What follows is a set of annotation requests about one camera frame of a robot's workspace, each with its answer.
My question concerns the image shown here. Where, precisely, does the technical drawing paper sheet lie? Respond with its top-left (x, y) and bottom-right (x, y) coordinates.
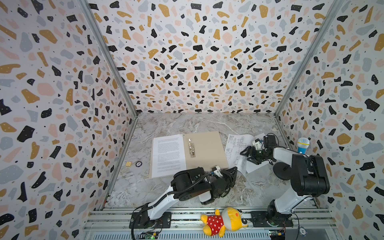
top-left (225, 134), bottom-right (256, 176)

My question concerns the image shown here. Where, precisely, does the aluminium rail frame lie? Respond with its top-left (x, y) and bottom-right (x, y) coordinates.
top-left (83, 207), bottom-right (342, 240)

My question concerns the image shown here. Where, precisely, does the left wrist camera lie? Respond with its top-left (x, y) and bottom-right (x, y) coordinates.
top-left (212, 166), bottom-right (223, 178)

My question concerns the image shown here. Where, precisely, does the round white blue badge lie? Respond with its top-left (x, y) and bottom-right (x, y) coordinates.
top-left (299, 227), bottom-right (307, 237)

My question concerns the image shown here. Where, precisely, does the silver folder clip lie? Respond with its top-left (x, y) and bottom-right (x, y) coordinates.
top-left (189, 139), bottom-right (196, 158)

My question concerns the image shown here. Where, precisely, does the right circuit board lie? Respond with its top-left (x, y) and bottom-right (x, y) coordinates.
top-left (269, 231), bottom-right (286, 240)

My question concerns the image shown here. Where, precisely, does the yellow plush toy red dress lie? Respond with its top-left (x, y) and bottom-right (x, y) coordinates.
top-left (201, 207), bottom-right (248, 238)

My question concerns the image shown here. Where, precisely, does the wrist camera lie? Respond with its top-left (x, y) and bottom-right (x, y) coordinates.
top-left (212, 166), bottom-right (223, 178)
top-left (252, 139), bottom-right (263, 150)

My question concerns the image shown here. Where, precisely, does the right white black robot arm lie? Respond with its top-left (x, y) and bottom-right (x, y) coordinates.
top-left (240, 135), bottom-right (330, 220)

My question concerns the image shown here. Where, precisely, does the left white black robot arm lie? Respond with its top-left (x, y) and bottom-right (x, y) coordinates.
top-left (142, 166), bottom-right (238, 221)

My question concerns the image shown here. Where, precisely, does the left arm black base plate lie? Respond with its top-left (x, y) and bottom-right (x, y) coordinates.
top-left (129, 211), bottom-right (172, 229)

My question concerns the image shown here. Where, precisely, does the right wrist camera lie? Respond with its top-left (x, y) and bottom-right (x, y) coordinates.
top-left (252, 139), bottom-right (263, 150)

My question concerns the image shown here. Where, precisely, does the blue toy microphone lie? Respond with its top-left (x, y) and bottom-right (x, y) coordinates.
top-left (297, 138), bottom-right (310, 154)

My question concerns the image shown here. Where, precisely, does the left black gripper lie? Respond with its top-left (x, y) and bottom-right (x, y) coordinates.
top-left (218, 167), bottom-right (237, 195)

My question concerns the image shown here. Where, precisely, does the beige manila folder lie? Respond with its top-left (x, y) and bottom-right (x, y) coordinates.
top-left (149, 132), bottom-right (229, 179)

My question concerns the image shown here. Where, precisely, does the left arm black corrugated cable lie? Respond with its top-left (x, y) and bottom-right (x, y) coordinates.
top-left (130, 170), bottom-right (217, 240)

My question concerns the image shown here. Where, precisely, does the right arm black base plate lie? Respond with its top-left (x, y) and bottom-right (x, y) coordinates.
top-left (251, 211), bottom-right (294, 228)

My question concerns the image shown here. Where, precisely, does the text printed paper sheet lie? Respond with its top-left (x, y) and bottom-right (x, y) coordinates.
top-left (150, 134), bottom-right (187, 179)

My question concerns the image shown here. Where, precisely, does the left green circuit board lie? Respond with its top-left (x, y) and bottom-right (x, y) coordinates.
top-left (138, 232), bottom-right (159, 240)

